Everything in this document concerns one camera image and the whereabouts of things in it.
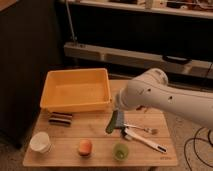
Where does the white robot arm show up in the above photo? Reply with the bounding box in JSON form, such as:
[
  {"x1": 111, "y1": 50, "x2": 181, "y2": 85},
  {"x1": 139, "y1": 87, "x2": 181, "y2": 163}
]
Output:
[{"x1": 114, "y1": 68, "x2": 213, "y2": 130}]

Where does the black floor cable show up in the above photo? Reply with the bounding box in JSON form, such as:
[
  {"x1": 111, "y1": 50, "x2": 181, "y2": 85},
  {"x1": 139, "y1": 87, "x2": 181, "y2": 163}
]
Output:
[{"x1": 183, "y1": 126, "x2": 213, "y2": 171}]

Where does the dark striped block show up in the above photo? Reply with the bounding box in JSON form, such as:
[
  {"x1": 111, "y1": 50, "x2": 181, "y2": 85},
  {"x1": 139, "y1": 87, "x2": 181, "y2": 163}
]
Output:
[{"x1": 49, "y1": 113, "x2": 72, "y2": 126}]

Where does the grey metal beam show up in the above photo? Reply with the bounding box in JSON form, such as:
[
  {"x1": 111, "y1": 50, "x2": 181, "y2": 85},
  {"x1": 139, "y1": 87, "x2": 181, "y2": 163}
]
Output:
[{"x1": 64, "y1": 42, "x2": 213, "y2": 79}]

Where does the background shelf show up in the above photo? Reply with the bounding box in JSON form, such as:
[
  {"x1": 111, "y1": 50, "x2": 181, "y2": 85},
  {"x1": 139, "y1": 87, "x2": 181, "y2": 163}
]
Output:
[{"x1": 59, "y1": 0, "x2": 213, "y2": 19}]

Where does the brown pine cone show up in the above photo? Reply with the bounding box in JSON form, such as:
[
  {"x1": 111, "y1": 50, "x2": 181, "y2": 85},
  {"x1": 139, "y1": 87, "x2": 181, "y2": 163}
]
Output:
[{"x1": 136, "y1": 106, "x2": 150, "y2": 113}]

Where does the yellow plastic bin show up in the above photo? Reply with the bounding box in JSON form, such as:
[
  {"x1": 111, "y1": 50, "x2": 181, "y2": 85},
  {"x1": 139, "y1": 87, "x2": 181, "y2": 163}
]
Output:
[{"x1": 40, "y1": 68, "x2": 111, "y2": 113}]

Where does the orange round fruit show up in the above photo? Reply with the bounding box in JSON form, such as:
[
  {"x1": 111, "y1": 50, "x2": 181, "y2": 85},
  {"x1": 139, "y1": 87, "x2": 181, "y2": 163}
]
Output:
[{"x1": 78, "y1": 139, "x2": 92, "y2": 156}]

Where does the green plastic cup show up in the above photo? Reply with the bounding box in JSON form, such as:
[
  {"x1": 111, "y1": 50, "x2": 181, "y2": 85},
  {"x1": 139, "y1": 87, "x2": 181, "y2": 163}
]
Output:
[{"x1": 113, "y1": 143, "x2": 129, "y2": 161}]

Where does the blue sponge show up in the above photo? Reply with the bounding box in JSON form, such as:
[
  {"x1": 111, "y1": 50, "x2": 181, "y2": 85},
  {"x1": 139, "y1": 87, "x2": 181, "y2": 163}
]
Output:
[{"x1": 115, "y1": 111, "x2": 124, "y2": 129}]

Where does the white handled brush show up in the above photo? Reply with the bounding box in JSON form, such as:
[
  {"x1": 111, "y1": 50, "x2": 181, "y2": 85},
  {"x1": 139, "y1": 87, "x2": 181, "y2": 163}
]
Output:
[{"x1": 121, "y1": 128, "x2": 167, "y2": 153}]

